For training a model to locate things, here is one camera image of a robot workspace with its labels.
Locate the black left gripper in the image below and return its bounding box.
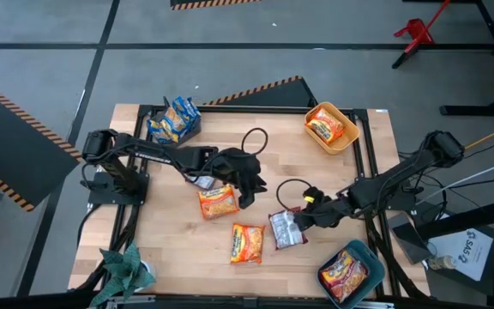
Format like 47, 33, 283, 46
211, 148, 269, 210

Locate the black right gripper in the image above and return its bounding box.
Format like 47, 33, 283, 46
292, 186, 353, 233

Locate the maroon Maruchan ramen pack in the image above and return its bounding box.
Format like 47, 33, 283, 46
189, 173, 218, 191
268, 206, 309, 251
319, 248, 369, 304

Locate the orange Maruchan ramen pack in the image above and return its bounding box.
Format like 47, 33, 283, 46
313, 106, 346, 138
305, 118, 336, 145
229, 221, 267, 265
197, 183, 240, 221

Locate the blue-grey plastic bin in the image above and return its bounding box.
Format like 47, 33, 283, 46
317, 238, 387, 309

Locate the black plastic bin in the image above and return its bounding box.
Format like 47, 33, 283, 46
147, 96, 203, 148

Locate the yellow plastic basket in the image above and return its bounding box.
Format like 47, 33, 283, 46
304, 100, 361, 155

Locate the black hazard-striped platform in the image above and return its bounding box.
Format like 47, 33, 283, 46
169, 0, 265, 12
0, 75, 84, 214
202, 75, 319, 108

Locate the dark tablet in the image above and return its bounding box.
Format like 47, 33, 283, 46
387, 211, 433, 265

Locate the white plant pot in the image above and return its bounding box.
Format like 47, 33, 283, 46
140, 259, 158, 280

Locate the small beige bottle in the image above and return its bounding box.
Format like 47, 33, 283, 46
425, 254, 458, 272

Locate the green artificial plant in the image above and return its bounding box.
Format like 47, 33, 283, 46
87, 240, 158, 308

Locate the white printed paper sheet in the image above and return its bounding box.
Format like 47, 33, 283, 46
426, 227, 494, 282

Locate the red metal stand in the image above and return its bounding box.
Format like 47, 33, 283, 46
390, 0, 453, 70

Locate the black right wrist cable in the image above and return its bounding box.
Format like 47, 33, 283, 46
275, 178, 315, 212

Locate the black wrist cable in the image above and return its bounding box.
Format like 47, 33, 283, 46
240, 126, 269, 156
275, 178, 315, 212

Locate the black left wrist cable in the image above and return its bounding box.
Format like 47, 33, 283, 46
240, 126, 269, 156

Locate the black aluminium table frame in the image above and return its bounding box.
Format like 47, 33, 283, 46
69, 104, 431, 309

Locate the white floor cable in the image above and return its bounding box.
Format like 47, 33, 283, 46
415, 152, 494, 206

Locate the yellow extension cable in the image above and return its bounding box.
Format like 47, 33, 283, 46
463, 118, 494, 151

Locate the black desk frame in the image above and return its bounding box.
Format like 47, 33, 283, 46
438, 0, 494, 118

